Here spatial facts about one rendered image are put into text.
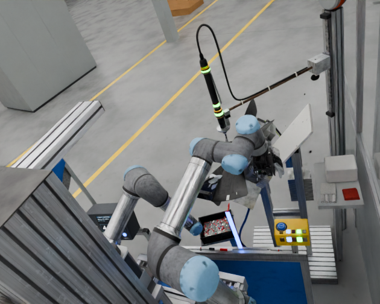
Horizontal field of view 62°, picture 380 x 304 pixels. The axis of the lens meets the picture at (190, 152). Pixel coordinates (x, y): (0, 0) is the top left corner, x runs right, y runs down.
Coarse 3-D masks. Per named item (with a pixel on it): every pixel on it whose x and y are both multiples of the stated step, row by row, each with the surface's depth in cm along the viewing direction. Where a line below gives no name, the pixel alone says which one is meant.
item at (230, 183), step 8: (224, 176) 180; (232, 176) 177; (240, 176) 176; (224, 184) 176; (232, 184) 173; (240, 184) 171; (216, 192) 176; (224, 192) 172; (232, 192) 169; (240, 192) 167; (216, 200) 173; (224, 200) 169
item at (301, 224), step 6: (276, 222) 160; (282, 222) 158; (288, 222) 158; (294, 222) 156; (300, 222) 155; (306, 222) 154; (276, 228) 157; (288, 228) 155; (294, 228) 154; (300, 228) 153; (306, 228) 152; (276, 234) 155; (282, 234) 154; (288, 234) 152; (294, 234) 151; (300, 234) 150; (306, 234) 150; (276, 240) 157
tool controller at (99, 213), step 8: (96, 208) 185; (104, 208) 183; (112, 208) 180; (96, 216) 180; (104, 216) 177; (96, 224) 183; (128, 224) 178; (136, 224) 185; (128, 232) 178; (136, 232) 184
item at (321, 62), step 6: (318, 54) 172; (324, 54) 170; (330, 54) 168; (312, 60) 169; (318, 60) 167; (324, 60) 167; (330, 60) 170; (312, 66) 170; (318, 66) 167; (324, 66) 169; (330, 66) 170; (312, 72) 172; (318, 72) 169
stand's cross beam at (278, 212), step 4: (280, 208) 226; (284, 208) 225; (288, 208) 223; (292, 208) 222; (296, 208) 221; (276, 212) 224; (280, 212) 223; (284, 212) 222; (288, 212) 221; (292, 212) 220; (296, 212) 219; (276, 216) 226; (280, 216) 225
